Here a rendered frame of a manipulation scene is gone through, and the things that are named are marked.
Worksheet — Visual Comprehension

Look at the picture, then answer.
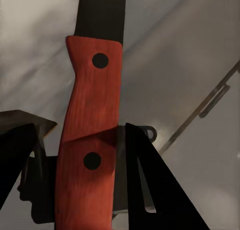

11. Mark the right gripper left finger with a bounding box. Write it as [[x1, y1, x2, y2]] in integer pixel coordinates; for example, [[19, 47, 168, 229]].
[[0, 123, 38, 210]]

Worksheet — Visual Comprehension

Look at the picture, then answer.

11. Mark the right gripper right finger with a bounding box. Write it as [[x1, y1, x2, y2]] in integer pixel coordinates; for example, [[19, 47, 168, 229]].
[[125, 123, 210, 230]]

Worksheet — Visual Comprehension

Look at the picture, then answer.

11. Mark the parer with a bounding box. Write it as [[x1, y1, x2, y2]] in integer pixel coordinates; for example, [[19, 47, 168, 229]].
[[54, 0, 126, 230]]

